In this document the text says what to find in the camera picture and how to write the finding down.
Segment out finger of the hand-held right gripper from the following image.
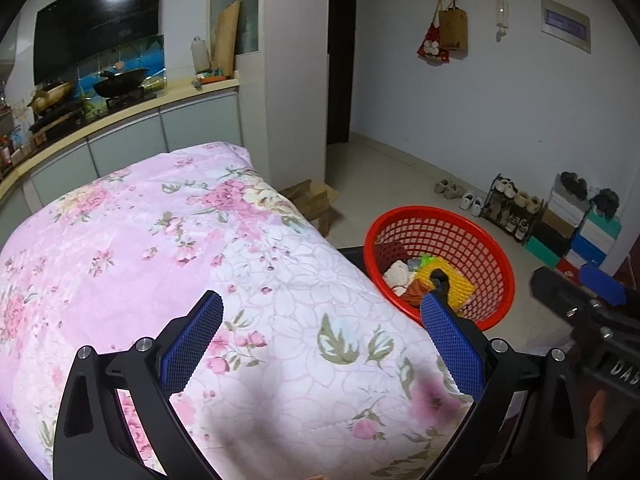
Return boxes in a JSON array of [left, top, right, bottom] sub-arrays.
[[580, 264, 627, 306], [531, 266, 601, 321]]

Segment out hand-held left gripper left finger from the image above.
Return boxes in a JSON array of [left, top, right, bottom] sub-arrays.
[[52, 290, 224, 480]]

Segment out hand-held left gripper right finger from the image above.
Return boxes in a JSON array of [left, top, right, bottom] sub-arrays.
[[420, 289, 590, 480]]

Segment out yellow foam net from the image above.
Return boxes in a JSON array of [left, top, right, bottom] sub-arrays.
[[417, 257, 475, 308]]

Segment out white wrapper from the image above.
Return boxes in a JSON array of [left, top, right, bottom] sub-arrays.
[[384, 260, 416, 297]]

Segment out red plastic basket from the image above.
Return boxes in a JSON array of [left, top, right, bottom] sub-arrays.
[[363, 205, 516, 332]]

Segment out person's right hand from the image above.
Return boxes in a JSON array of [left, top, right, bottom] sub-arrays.
[[586, 390, 611, 467]]

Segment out stack of shoe boxes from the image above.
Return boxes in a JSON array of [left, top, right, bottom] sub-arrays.
[[524, 187, 623, 281]]

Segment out black shoes pair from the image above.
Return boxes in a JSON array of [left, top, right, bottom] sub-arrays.
[[560, 171, 590, 197], [591, 188, 621, 220]]

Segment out pink floral blanket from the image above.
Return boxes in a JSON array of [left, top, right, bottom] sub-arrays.
[[0, 141, 476, 480]]

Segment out row of shoes on rack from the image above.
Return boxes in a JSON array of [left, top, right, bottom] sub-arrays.
[[487, 177, 543, 241]]

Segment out black shoe rack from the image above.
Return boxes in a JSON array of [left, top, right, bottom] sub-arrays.
[[482, 174, 546, 247]]

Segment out black stool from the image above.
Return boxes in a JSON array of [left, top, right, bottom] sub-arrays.
[[334, 245, 373, 286]]

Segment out grey base cabinets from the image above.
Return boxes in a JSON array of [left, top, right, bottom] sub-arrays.
[[0, 91, 246, 241]]

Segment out beige kitchen countertop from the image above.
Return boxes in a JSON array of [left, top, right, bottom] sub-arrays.
[[0, 77, 240, 201]]

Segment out grey electrical panel box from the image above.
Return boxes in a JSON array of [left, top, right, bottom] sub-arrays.
[[540, 0, 592, 54]]

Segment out black gas stove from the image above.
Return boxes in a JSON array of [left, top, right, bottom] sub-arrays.
[[27, 92, 161, 133]]

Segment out group of sauce bottles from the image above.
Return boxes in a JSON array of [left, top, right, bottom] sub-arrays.
[[0, 105, 33, 166]]

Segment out black wok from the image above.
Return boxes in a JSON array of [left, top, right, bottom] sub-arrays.
[[93, 67, 150, 98]]

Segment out red hanging pouch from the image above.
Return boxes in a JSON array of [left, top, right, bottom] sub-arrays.
[[416, 10, 451, 65]]

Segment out brown paper bag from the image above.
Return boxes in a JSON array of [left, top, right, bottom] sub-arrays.
[[438, 0, 469, 52]]

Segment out white intercom handset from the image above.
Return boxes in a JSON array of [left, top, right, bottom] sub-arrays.
[[495, 0, 510, 41]]

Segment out golden wok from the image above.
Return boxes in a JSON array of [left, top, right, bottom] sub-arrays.
[[27, 80, 75, 111]]

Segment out white plastic bottle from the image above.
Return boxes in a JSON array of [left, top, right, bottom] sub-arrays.
[[191, 36, 210, 75]]

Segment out sea print backsplash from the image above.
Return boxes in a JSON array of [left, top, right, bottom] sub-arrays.
[[75, 35, 167, 111]]

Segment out wooden cutting board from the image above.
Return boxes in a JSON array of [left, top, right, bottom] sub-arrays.
[[212, 0, 241, 77]]

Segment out black range hood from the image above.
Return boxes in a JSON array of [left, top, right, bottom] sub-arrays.
[[33, 0, 163, 86]]

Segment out frosted glass panel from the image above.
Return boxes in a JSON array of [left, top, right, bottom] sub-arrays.
[[209, 0, 262, 56]]

